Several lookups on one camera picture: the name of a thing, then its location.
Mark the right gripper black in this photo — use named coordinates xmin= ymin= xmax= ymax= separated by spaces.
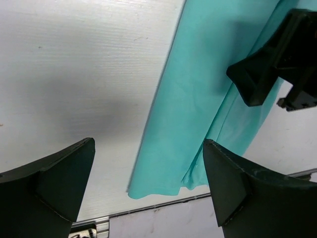
xmin=226 ymin=8 xmax=317 ymax=112

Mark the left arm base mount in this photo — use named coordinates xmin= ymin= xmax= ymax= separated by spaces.
xmin=68 ymin=216 xmax=110 ymax=238

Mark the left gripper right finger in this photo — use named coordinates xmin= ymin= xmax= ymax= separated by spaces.
xmin=203 ymin=139 xmax=317 ymax=238

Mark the teal t shirt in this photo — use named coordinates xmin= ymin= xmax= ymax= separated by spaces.
xmin=127 ymin=0 xmax=317 ymax=199

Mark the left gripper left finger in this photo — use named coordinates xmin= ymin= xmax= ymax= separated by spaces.
xmin=0 ymin=138 xmax=96 ymax=238

